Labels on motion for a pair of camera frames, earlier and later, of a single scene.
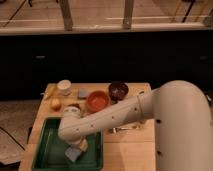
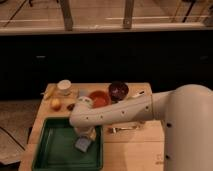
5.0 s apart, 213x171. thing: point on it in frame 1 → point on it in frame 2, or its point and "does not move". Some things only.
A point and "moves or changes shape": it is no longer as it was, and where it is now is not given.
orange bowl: (97, 101) does not move
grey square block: (82, 93) does not move
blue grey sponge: (72, 153) moves or changes shape
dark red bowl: (118, 90) does not move
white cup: (64, 87) does not move
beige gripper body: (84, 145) → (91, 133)
